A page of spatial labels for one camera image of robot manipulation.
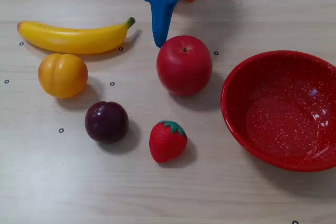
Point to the red plastic strawberry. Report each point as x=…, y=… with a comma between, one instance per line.
x=166, y=144

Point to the orange yellow plastic peach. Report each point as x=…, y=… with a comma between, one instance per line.
x=62, y=75

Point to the dark purple plastic plum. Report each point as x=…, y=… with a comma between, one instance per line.
x=106, y=122

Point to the yellow plastic banana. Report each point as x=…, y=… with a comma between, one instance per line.
x=73, y=39

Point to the red plastic apple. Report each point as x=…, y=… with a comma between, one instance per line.
x=184, y=68

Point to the red speckled bowl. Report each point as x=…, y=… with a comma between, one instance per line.
x=278, y=129

